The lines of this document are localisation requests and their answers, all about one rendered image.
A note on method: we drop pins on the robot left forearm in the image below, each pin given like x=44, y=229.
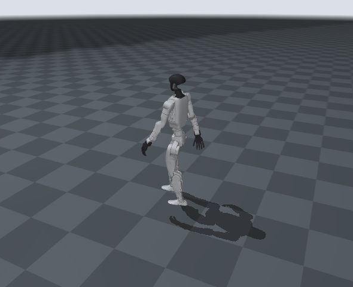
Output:
x=155, y=133

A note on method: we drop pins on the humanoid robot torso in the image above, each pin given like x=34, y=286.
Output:
x=178, y=118

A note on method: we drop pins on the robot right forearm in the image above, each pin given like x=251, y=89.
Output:
x=195, y=125

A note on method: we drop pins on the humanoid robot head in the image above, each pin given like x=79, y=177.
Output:
x=177, y=79

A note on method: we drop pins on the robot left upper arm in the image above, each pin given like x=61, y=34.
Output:
x=168, y=106

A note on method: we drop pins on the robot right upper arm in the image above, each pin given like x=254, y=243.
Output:
x=190, y=107

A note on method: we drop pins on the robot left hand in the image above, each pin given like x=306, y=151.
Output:
x=145, y=146

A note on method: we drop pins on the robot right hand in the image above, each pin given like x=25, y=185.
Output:
x=198, y=140

